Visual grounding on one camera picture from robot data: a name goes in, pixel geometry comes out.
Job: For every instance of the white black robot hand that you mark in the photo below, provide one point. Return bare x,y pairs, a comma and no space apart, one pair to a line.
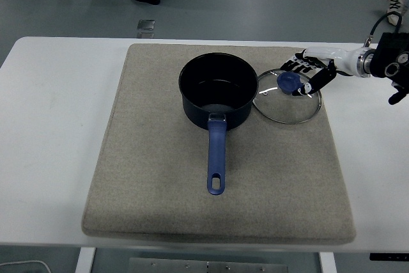
332,54

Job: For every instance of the glass lid with blue knob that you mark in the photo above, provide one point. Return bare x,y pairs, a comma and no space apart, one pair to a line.
287,82

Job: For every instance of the dark blue saucepan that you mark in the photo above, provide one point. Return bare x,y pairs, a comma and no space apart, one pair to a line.
217,151

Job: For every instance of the narrow metal floor plate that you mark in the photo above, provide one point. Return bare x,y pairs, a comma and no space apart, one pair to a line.
145,34

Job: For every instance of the square metal floor plate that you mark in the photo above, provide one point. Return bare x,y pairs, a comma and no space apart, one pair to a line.
146,25

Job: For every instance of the white table leg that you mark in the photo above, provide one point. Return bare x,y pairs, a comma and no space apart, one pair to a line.
85,261
327,263

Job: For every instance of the black control panel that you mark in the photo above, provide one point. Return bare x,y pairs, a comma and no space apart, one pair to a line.
390,256

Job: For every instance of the beige fabric mat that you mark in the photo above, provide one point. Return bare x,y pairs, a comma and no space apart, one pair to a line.
143,158

